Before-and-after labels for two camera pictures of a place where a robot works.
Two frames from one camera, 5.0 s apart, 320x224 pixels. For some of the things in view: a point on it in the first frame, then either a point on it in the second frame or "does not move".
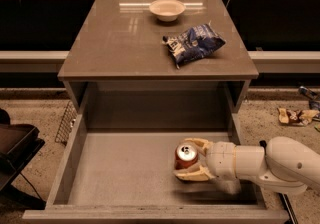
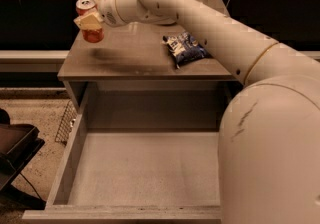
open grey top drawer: x=118 y=166 does not move
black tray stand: x=18 y=144 does not move
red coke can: x=186 y=155 -> x=85 y=6
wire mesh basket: x=67 y=122 does not move
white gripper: x=221 y=160 -> x=107 y=8
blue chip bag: x=193 y=43 does not move
